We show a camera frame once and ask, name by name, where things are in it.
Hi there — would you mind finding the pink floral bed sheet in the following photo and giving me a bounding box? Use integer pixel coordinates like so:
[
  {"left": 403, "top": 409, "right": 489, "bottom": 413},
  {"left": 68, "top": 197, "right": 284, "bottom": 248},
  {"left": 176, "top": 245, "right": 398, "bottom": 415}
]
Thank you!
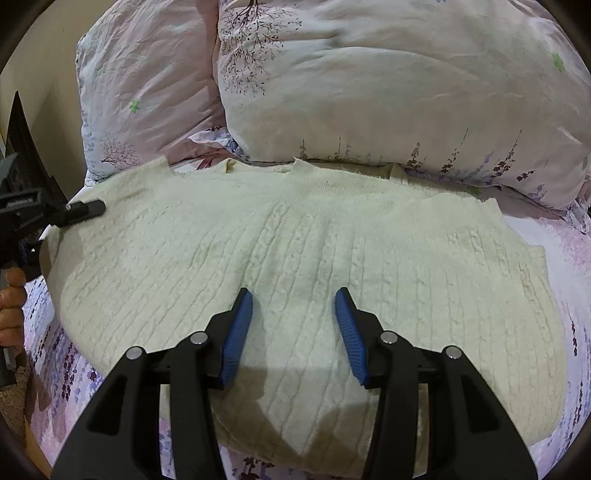
[{"left": 22, "top": 152, "right": 591, "bottom": 480}]

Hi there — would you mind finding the person's left hand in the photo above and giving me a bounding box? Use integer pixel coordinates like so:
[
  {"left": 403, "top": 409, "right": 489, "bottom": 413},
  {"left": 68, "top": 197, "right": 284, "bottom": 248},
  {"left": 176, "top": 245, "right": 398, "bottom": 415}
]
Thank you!
[{"left": 0, "top": 268, "right": 27, "bottom": 348}]

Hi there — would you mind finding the pink floral pillow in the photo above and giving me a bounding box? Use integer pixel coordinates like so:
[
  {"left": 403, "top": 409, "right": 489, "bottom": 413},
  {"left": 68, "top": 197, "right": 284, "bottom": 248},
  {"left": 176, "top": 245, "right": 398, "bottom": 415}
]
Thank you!
[
  {"left": 75, "top": 0, "right": 232, "bottom": 180},
  {"left": 216, "top": 0, "right": 591, "bottom": 212}
]

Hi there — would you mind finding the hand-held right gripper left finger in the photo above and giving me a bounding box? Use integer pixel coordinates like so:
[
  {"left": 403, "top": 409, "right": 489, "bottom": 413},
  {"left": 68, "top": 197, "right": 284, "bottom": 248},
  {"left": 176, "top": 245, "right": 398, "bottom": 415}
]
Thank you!
[{"left": 50, "top": 286, "right": 254, "bottom": 480}]

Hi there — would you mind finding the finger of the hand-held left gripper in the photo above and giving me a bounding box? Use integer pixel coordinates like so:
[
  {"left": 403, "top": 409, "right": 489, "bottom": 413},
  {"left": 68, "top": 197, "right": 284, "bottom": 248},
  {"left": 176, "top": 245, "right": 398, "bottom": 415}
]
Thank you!
[{"left": 66, "top": 199, "right": 106, "bottom": 228}]

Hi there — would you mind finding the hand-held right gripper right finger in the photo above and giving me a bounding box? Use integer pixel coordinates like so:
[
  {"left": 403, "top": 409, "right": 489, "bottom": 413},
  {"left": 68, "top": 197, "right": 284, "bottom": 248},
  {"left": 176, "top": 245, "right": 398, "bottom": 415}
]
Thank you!
[{"left": 334, "top": 286, "right": 539, "bottom": 480}]

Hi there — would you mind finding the cream cable-knit cardigan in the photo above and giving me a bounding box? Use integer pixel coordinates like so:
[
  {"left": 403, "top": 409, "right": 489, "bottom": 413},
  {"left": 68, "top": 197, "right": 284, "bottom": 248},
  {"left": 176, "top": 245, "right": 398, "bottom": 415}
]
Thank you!
[{"left": 44, "top": 156, "right": 570, "bottom": 468}]

